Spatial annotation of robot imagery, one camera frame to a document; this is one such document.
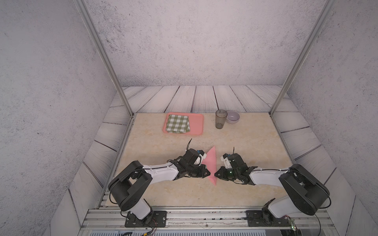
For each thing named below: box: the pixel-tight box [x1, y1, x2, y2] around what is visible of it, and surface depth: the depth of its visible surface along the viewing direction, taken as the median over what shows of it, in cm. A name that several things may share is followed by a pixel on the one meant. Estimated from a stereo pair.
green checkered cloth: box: [165, 114, 191, 134], surface depth 114 cm
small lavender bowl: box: [225, 110, 241, 124], surface depth 117 cm
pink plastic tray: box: [162, 112, 205, 136], surface depth 117 cm
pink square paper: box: [201, 146, 218, 186], surface depth 95 cm
